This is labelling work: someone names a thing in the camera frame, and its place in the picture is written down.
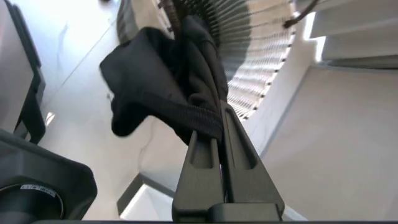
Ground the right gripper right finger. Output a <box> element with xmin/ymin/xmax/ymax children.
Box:
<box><xmin>219</xmin><ymin>100</ymin><xmax>285</xmax><ymax>221</ymax></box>

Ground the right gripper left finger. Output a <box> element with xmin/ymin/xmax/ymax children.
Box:
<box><xmin>172</xmin><ymin>130</ymin><xmax>225</xmax><ymax>222</ymax></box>

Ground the black garment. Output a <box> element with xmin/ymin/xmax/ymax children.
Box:
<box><xmin>99</xmin><ymin>14</ymin><xmax>229</xmax><ymax>146</ymax></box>

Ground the white laundry basket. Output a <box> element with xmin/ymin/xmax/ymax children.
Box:
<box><xmin>116</xmin><ymin>0</ymin><xmax>318</xmax><ymax>121</ymax></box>

